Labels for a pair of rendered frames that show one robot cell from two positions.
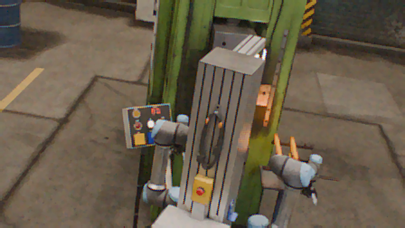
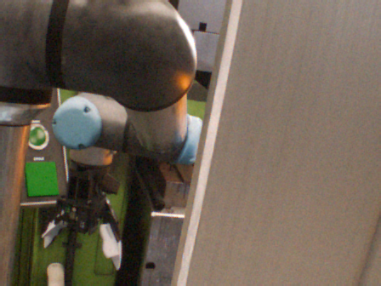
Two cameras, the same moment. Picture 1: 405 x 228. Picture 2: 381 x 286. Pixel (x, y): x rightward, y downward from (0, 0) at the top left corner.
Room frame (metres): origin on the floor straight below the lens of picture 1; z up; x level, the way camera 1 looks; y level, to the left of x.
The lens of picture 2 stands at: (2.18, 0.07, 1.44)
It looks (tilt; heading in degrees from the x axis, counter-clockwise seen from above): 14 degrees down; 354
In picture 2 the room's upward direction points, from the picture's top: 11 degrees clockwise
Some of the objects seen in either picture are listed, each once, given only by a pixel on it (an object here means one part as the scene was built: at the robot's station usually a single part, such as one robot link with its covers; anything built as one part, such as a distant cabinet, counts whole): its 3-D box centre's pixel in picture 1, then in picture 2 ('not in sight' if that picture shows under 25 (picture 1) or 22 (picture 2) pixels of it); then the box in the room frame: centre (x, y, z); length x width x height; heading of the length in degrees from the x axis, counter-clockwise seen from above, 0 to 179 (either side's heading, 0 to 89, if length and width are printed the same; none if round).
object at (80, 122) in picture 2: not in sight; (93, 122); (3.05, 0.13, 1.23); 0.11 x 0.11 x 0.08; 82
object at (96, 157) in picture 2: not in sight; (93, 151); (3.15, 0.13, 1.15); 0.08 x 0.08 x 0.05
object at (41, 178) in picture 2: not in sight; (40, 179); (3.37, 0.25, 1.01); 0.07 x 0.05 x 0.07; 124
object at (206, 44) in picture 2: not in sight; (208, 45); (3.80, -0.10, 1.32); 0.42 x 0.20 x 0.10; 9
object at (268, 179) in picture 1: (286, 179); not in sight; (3.52, -0.71, 0.71); 0.40 x 0.30 x 0.02; 92
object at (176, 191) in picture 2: not in sight; (185, 167); (3.80, -0.10, 0.96); 0.42 x 0.20 x 0.09; 9
